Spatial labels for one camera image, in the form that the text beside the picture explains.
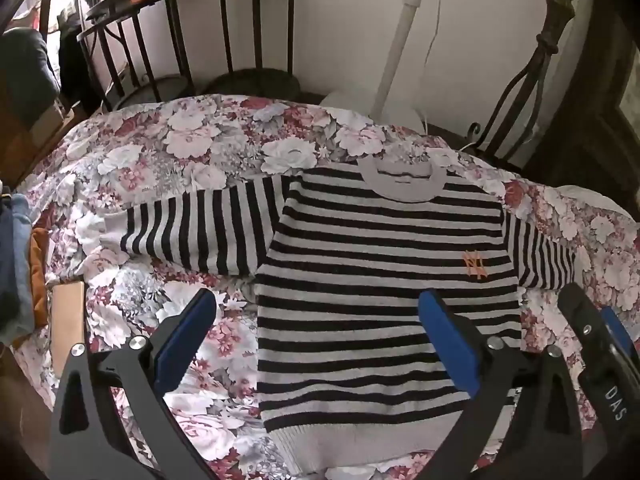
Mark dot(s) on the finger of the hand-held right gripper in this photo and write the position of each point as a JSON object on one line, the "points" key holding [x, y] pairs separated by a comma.
{"points": [[580, 320], [617, 335]]}

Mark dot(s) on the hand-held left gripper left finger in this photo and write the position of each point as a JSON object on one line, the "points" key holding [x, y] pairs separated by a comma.
{"points": [[186, 332]]}

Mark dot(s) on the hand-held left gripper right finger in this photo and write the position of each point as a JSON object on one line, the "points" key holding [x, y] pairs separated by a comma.
{"points": [[450, 342]]}

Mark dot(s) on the black white striped sweater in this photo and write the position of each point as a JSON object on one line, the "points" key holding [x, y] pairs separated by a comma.
{"points": [[350, 285]]}

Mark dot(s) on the orange cloth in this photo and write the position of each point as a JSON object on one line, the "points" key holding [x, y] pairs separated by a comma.
{"points": [[40, 275]]}

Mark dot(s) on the blue jeans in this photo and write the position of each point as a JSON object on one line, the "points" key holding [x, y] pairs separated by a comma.
{"points": [[15, 270]]}

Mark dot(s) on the floral bed blanket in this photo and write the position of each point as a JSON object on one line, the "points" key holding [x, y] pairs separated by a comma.
{"points": [[200, 130]]}

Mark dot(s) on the cardboard box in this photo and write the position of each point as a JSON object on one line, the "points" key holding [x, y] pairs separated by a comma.
{"points": [[52, 122]]}

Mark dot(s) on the black metal chair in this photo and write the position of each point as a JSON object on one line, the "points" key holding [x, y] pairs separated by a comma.
{"points": [[125, 45], [250, 80]]}

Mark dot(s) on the white stand pole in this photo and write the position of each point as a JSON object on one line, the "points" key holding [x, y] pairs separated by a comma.
{"points": [[400, 45]]}

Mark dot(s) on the dark jacket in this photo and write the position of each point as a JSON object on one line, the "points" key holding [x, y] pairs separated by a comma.
{"points": [[25, 67]]}

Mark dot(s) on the ornate metal bed frame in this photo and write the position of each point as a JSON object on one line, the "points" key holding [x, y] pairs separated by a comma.
{"points": [[547, 35]]}

